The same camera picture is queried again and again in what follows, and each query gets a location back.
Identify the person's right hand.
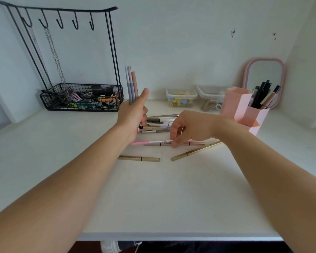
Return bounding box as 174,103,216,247
170,111,221,148

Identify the person's left hand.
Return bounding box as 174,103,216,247
116,88,149,144

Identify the beige pink cosmetic pencil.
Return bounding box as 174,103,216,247
131,71,139,100

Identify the lilac cosmetic pencil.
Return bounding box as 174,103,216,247
127,66,136,104

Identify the grey cosmetic pencil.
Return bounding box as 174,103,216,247
125,66,133,105

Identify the pink and white cosmetic pencil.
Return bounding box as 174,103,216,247
131,140,174,145

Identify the person's left forearm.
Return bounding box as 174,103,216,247
0,123,133,253

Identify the person's right forearm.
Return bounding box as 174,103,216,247
213,114,316,253

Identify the gold cosmetic pencil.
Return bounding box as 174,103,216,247
118,155,160,163
171,141,223,162

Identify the brown rose cosmetic pencil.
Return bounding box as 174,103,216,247
144,141,206,147

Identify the pile of mixed cosmetic pens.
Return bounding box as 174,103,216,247
137,114,180,134

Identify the clear box of colourful clips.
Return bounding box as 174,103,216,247
166,88,198,108

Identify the clear lidded storage box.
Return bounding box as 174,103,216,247
196,85,236,112

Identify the heap of hair clips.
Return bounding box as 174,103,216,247
42,84,121,110

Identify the pink hexagonal pen holder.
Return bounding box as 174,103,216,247
220,87,270,136

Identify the grey silver pen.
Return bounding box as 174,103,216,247
249,86,260,107

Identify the pink framed mirror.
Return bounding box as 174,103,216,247
243,57,286,110

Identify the rose gold pen black cap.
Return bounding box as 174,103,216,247
261,85,282,109

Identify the clear bead strand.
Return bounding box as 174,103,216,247
29,27,47,77

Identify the white and grey shoe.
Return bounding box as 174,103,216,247
100,240,143,253

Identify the black wire rack with hooks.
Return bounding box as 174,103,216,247
0,0,124,112

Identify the silver chain necklace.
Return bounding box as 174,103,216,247
44,27,72,102

